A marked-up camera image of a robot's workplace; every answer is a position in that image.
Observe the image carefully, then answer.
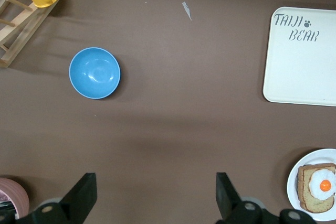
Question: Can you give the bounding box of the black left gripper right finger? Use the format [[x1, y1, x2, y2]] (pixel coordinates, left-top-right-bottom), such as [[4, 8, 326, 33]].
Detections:
[[215, 172, 280, 224]]

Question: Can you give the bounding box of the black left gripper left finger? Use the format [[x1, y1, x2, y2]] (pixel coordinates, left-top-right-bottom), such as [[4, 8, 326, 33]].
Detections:
[[19, 173, 97, 224]]

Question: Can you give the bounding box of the white round plate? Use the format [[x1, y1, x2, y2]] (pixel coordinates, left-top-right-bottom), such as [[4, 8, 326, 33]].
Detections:
[[286, 148, 336, 222]]

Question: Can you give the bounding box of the pink bowl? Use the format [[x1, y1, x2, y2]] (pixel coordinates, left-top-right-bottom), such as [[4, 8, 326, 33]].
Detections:
[[0, 177, 30, 219]]

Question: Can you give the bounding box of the brown bread slice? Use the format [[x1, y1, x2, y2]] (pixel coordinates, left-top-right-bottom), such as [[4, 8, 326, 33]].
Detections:
[[297, 163, 336, 213]]

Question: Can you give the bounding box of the fried egg toy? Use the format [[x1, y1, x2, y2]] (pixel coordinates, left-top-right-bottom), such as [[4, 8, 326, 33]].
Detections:
[[308, 169, 336, 200]]

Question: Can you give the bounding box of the blue bowl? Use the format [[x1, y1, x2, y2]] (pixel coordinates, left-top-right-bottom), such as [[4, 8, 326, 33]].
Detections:
[[68, 47, 121, 100]]

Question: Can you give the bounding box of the cream bear print tray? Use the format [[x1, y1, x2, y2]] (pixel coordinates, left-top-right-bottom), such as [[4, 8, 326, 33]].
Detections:
[[262, 6, 336, 107]]

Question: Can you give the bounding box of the wooden mug rack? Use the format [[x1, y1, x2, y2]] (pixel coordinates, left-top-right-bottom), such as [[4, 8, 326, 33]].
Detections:
[[0, 0, 71, 69]]

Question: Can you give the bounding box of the grey paper scrap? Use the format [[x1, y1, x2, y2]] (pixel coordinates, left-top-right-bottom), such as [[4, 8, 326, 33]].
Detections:
[[182, 1, 192, 21]]

